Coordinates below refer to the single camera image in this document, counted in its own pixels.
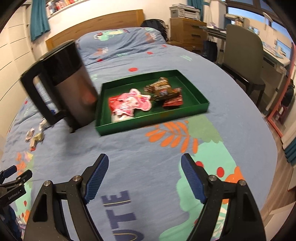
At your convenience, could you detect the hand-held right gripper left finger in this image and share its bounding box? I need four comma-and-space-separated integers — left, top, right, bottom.
24, 153, 110, 241

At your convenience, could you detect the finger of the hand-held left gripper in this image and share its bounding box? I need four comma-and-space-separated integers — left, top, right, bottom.
5, 170, 33, 187
0, 165, 18, 184

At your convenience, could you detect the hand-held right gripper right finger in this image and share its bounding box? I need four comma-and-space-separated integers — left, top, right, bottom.
181, 153, 265, 241

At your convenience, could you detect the gold candy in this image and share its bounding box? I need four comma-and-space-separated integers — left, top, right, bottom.
30, 132, 45, 148

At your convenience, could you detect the green tray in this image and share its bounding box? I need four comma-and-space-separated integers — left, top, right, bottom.
95, 70, 210, 137

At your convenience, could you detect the long red snack packet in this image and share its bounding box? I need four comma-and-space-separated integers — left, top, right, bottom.
108, 95, 134, 123

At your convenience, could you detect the dark red snack packet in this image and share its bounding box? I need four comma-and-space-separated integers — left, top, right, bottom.
162, 96, 184, 108

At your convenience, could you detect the pink cartoon snack packet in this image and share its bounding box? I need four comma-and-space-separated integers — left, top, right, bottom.
117, 89, 152, 116

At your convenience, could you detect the brown snack packet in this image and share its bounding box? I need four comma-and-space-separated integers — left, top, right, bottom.
144, 77, 183, 101

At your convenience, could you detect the blue printed blanket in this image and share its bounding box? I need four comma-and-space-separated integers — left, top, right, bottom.
0, 27, 278, 241

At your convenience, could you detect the black electric kettle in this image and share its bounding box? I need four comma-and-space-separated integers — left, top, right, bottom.
20, 39, 99, 133

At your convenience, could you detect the white wardrobe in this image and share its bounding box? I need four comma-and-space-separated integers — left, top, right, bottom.
0, 14, 33, 102

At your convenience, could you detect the black bag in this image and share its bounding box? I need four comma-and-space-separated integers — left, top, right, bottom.
281, 80, 295, 107

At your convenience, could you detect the dark blue paper bag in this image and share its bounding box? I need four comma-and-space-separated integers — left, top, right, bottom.
203, 40, 218, 62

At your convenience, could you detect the grey chair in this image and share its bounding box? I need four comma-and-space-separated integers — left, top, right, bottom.
222, 24, 266, 108

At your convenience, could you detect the white desk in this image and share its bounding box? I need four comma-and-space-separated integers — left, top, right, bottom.
203, 23, 290, 112

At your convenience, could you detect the wooden drawer cabinet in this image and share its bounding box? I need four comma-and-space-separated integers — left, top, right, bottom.
170, 18, 207, 48

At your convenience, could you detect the wooden headboard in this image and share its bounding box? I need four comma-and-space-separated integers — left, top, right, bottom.
46, 10, 144, 50

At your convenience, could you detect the teal curtain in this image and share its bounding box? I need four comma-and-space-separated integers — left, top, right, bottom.
187, 0, 204, 21
31, 0, 51, 42

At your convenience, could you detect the black backpack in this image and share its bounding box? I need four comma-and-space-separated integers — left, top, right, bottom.
140, 19, 168, 42

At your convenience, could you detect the white printer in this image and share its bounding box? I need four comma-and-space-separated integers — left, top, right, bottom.
169, 3, 201, 20

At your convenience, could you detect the white hanging garment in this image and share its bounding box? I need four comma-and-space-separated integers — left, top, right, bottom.
203, 0, 226, 26

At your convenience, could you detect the white desk lamp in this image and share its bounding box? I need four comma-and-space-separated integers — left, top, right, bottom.
262, 11, 274, 24

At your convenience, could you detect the window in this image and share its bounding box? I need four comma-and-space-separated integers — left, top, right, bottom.
225, 0, 296, 56

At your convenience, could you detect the red frame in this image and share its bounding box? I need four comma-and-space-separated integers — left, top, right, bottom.
267, 44, 296, 138

